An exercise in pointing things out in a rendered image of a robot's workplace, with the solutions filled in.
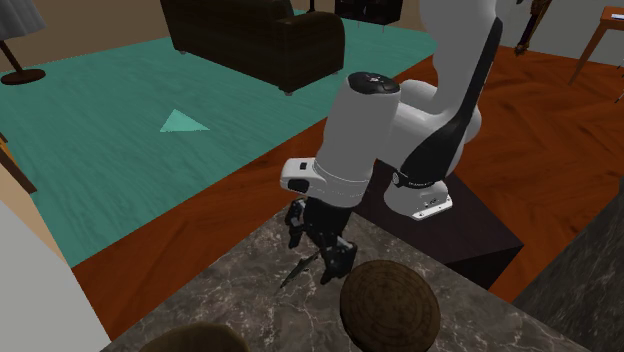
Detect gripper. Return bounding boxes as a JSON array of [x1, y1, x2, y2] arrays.
[[284, 196, 359, 287]]

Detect dark pointed knife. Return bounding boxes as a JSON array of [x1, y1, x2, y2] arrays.
[[279, 250, 321, 290]]

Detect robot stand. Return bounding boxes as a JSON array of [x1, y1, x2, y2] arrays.
[[354, 159, 526, 292]]

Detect brown rounded object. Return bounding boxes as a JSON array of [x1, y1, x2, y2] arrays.
[[138, 322, 251, 352]]

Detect dark brown sofa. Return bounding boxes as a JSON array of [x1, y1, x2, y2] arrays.
[[159, 0, 347, 97]]

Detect dark shelf unit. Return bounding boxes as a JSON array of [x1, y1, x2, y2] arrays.
[[333, 0, 404, 27]]

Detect teal rug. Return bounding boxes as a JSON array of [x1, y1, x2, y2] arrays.
[[0, 9, 440, 269]]

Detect dark ornate stand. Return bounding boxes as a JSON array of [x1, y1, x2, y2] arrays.
[[513, 0, 555, 58]]

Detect brown wooden furniture piece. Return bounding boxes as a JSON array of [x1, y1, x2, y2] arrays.
[[0, 131, 39, 196]]

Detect floor lamp with grey shade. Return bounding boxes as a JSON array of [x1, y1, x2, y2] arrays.
[[0, 0, 48, 87]]

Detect orange wooden side table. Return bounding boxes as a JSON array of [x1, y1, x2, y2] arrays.
[[567, 5, 624, 87]]

